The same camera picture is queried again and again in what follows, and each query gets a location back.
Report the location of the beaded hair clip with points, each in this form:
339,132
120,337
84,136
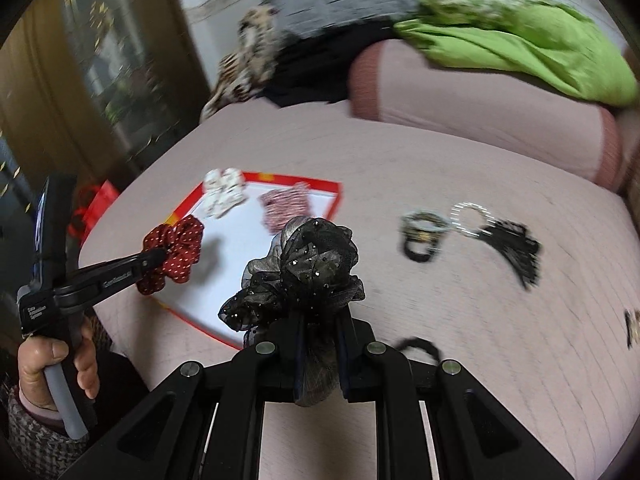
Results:
632,327

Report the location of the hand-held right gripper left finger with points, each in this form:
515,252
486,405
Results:
280,362

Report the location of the wooden door with glass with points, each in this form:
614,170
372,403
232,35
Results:
30,85

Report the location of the red bag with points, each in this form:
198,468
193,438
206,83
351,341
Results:
102,200

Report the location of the leaf print blanket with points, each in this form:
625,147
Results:
245,70

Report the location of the black sheer scrunchie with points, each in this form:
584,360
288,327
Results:
310,260

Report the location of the person's left hand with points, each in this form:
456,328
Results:
35,365

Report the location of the person's left forearm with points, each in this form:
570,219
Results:
35,445

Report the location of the green patterned cloth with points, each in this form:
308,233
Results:
480,2

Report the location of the red cardboard box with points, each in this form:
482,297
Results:
235,240

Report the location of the black hair claw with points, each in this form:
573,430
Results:
515,250

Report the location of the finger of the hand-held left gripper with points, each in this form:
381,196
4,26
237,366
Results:
110,280

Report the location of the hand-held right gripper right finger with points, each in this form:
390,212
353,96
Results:
360,360

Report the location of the green blanket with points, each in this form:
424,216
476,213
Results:
525,50

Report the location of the black cloth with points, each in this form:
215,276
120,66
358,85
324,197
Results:
310,70

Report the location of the pink bolster pillow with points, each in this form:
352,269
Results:
450,105

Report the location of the red polka dot scrunchie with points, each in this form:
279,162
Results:
175,240

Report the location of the red plaid scrunchie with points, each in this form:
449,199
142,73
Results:
282,205

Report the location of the white scrunchie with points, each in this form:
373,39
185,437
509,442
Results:
222,195

